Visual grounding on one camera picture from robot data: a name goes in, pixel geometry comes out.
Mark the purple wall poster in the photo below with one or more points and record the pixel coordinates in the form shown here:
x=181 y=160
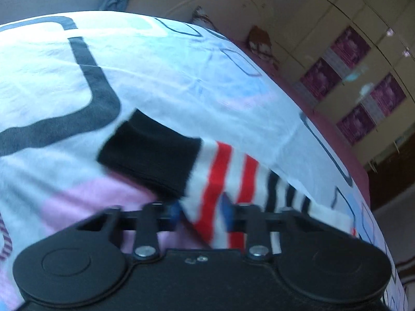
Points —
x=356 y=123
x=387 y=95
x=319 y=79
x=350 y=47

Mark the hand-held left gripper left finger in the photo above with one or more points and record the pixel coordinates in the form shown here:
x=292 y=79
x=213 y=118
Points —
x=174 y=214

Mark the dark wooden door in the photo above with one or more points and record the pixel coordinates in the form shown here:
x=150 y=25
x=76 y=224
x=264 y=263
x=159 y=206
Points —
x=394 y=175

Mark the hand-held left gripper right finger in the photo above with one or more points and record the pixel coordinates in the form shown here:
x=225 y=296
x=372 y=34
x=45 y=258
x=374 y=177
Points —
x=227 y=215

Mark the white printed bed blanket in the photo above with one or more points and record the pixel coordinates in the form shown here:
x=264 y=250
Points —
x=168 y=71

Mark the red black striped knit garment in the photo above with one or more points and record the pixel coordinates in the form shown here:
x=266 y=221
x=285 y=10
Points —
x=147 y=155

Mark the cream rounded headboard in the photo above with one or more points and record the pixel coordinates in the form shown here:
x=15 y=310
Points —
x=227 y=3

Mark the cream wardrobe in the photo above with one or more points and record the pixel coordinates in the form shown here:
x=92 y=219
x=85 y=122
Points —
x=373 y=13

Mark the brown white pillow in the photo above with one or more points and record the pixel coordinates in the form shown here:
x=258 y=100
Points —
x=262 y=46

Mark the patterned pink white pillow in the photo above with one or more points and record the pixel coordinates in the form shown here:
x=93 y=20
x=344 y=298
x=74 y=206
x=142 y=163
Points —
x=204 y=19

